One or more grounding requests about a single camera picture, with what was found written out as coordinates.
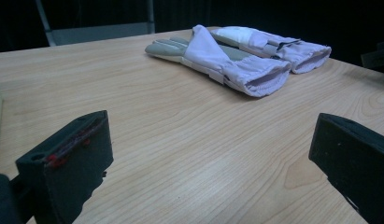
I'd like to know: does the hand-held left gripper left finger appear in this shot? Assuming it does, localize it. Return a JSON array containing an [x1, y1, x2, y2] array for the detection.
[[15, 110, 115, 224]]

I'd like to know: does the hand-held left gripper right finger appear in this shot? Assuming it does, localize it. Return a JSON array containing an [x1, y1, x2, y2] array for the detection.
[[308, 112, 384, 224]]

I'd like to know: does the lavender glove with grey palm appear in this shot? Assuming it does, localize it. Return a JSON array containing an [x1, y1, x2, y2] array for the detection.
[[144, 24, 292, 98]]

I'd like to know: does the white metal stand frame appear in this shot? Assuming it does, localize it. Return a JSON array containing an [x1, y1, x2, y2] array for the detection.
[[35, 0, 156, 47]]

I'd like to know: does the lavender glove with white back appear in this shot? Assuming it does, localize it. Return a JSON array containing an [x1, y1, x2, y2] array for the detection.
[[210, 25, 333, 75]]

